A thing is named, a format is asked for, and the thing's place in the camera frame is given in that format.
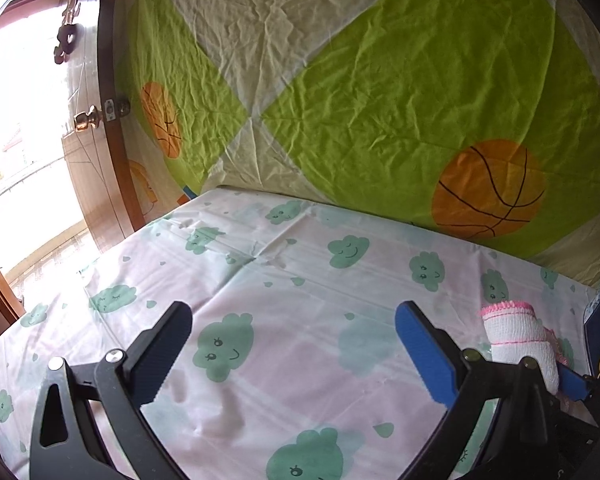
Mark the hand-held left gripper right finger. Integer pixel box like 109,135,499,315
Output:
394,301,572,480

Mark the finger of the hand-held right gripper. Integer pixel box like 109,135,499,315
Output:
556,366,600,411

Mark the brown wooden door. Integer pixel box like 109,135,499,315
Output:
0,0,150,257

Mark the brass door knob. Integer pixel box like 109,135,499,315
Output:
72,105,104,134

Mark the green cream basketball print quilt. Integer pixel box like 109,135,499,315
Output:
115,0,600,287

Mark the dark wall hook ornament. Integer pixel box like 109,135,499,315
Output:
54,0,84,65

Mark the white pink knitted sock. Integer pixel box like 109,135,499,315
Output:
479,300,570,394

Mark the cloud print bedsheet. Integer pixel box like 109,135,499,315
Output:
0,187,600,480

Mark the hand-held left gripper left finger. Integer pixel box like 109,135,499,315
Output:
28,301,194,480

